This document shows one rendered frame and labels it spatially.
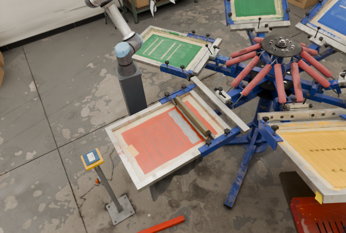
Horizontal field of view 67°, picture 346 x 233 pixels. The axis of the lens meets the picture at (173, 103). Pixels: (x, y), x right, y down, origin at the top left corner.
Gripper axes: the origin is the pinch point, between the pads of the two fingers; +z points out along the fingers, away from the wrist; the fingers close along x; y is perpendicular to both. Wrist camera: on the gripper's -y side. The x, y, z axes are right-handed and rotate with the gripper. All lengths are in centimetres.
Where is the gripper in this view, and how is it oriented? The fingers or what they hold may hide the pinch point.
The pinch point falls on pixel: (163, 10)
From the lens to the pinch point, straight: 160.8
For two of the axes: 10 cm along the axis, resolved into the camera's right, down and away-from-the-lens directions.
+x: -8.3, 3.7, 4.3
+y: 4.0, -1.5, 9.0
